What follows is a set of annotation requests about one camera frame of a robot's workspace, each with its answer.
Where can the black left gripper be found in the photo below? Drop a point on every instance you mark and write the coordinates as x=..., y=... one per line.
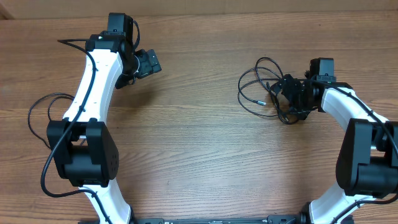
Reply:
x=147, y=66

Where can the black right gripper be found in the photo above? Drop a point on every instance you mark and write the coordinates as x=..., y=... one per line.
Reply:
x=303, y=112

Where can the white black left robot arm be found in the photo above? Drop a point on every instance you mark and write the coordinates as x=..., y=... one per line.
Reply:
x=81, y=145

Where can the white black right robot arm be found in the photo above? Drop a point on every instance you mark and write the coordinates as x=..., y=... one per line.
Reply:
x=366, y=168

